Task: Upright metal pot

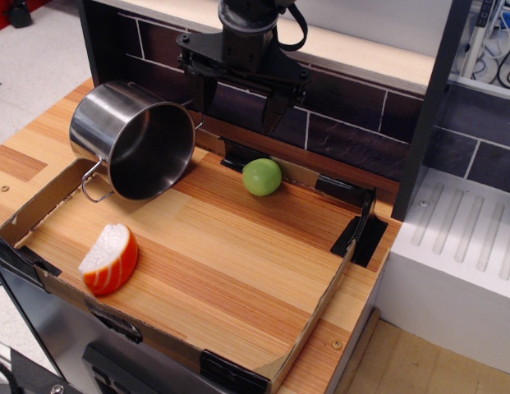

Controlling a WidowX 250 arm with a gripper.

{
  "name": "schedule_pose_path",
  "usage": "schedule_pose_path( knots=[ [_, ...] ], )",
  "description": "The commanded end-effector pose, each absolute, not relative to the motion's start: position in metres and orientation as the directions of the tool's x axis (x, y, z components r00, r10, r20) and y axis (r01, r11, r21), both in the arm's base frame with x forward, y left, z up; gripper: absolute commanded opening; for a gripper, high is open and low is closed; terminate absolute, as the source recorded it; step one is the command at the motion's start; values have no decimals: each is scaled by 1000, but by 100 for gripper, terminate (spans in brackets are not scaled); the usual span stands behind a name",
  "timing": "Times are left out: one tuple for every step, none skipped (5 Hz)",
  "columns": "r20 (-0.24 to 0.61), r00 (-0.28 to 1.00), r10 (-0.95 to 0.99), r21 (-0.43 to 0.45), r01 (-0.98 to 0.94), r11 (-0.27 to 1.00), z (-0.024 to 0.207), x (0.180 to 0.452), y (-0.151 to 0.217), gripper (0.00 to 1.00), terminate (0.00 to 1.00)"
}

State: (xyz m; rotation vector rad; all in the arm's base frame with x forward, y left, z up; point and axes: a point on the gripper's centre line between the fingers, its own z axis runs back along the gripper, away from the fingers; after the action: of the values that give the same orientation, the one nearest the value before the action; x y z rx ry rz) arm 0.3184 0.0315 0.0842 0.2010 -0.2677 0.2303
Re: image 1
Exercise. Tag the white dish rack counter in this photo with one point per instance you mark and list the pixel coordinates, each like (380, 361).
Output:
(447, 277)

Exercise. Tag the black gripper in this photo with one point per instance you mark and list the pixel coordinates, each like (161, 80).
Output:
(257, 61)

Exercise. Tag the stainless steel metal pot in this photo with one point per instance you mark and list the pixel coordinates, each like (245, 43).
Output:
(144, 143)

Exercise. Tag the salmon sushi toy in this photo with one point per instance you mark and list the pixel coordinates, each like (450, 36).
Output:
(111, 260)

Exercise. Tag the black object on floor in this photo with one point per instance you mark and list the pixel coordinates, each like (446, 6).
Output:
(18, 14)

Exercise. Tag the dark grey vertical post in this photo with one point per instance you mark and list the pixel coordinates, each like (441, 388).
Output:
(443, 64)

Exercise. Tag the green toy apple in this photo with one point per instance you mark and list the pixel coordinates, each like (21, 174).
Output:
(261, 177)

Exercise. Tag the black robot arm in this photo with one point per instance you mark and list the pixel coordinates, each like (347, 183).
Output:
(257, 16)

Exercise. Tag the cardboard fence with black tape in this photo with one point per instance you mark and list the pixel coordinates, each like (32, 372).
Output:
(226, 285)

